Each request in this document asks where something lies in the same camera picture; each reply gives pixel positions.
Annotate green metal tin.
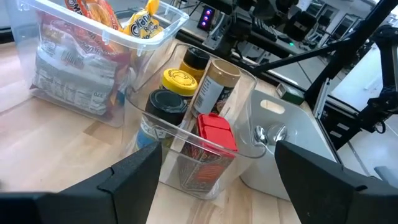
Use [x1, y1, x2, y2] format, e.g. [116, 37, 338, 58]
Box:
[275, 82, 305, 106]

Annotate black device purple lights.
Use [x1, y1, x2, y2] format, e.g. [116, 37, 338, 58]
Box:
[198, 5, 216, 32]

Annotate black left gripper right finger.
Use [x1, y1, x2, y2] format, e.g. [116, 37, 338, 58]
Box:
[275, 139, 398, 224]

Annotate grey plastic bin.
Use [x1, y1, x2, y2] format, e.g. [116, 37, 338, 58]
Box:
[239, 89, 338, 202]

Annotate spice tin red lid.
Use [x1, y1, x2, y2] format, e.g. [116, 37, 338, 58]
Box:
[178, 112, 239, 192]

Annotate green herb jar black lid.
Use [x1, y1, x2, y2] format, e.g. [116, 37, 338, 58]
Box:
[136, 89, 189, 156]

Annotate red ramen noodle packet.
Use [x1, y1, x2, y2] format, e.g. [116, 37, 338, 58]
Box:
[29, 12, 131, 121]

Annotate orange ramen noodle packet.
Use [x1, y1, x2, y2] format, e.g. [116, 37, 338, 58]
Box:
[64, 0, 123, 32]

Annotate spice jar tan lid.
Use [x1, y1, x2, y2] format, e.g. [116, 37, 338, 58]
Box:
[191, 58, 242, 118]

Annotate spice jar yellow lid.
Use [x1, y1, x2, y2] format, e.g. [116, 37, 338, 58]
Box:
[160, 68, 199, 100]

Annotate yellow peanut snack packet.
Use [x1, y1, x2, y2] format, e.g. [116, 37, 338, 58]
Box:
[123, 0, 165, 40]

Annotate deep clear plastic tub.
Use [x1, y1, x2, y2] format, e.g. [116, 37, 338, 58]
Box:
[6, 0, 190, 128]

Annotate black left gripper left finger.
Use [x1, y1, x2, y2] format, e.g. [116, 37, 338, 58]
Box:
[0, 141, 163, 224]

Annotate orange spice jar black lid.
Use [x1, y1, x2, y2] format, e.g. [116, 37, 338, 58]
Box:
[179, 46, 211, 82]

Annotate clear acrylic handled bin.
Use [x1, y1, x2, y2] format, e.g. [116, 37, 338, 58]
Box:
[123, 42, 268, 200]

